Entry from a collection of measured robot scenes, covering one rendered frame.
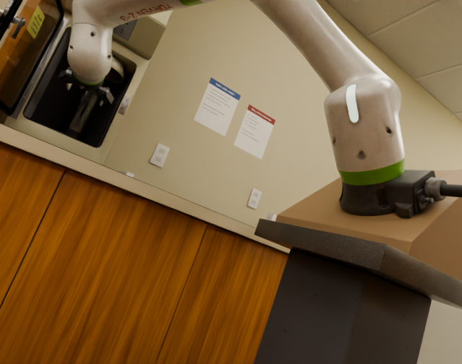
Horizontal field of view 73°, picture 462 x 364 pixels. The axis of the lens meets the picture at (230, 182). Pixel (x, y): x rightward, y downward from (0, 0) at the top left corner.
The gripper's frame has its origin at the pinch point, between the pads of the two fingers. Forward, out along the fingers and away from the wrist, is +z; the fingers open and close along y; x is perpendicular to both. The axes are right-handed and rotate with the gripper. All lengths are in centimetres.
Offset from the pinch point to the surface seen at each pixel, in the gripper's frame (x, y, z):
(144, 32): -27.2, -9.3, -12.0
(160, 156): 3, -41, 39
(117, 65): -15.2, -5.4, -0.9
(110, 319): 65, -33, -30
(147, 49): -23.7, -12.7, -8.4
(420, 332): 37, -73, -90
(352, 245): 27, -49, -92
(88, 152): 20.3, -9.1, -3.9
